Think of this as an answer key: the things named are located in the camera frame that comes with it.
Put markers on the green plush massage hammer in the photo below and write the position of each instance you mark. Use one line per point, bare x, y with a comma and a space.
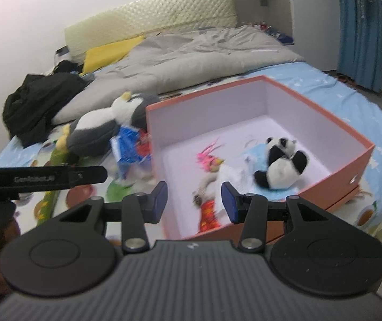
55, 174

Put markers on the grey duvet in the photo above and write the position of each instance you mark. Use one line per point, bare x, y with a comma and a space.
194, 57

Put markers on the blue curtain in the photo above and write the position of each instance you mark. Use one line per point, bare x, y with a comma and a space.
361, 40

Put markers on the cream quilted headboard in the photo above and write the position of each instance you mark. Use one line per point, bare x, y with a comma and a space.
150, 16

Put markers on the grey wardrobe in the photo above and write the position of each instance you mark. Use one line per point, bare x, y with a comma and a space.
278, 0

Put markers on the pink feathered toy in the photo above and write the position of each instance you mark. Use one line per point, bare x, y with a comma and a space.
207, 160

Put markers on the small panda plush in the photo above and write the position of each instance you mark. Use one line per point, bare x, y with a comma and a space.
278, 170

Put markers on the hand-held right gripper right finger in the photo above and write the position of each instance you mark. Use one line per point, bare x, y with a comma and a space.
229, 204

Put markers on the orange cardboard box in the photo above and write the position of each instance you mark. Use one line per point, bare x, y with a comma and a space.
311, 117

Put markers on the red foil packet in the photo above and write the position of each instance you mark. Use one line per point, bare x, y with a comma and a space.
209, 215

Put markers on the small black cloth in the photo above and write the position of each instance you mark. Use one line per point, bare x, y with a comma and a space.
66, 67

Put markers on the black clothing pile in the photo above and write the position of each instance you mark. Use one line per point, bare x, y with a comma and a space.
40, 103

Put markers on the yellow pillow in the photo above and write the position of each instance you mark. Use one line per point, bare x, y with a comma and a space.
110, 53

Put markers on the blue plastic packet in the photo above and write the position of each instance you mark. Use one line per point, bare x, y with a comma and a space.
127, 147

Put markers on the grey penguin plush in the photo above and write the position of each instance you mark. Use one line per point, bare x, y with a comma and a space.
93, 130

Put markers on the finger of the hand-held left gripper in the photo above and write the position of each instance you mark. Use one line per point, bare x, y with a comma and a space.
92, 175

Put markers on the food printed plastic mat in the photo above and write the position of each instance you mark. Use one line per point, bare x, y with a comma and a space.
368, 214

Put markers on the pile of small colourful clutter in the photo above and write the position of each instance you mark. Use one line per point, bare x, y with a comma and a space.
273, 33

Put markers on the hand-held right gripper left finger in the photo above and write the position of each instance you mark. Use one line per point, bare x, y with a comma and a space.
158, 203

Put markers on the white tissue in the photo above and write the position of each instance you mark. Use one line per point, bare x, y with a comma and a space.
234, 175

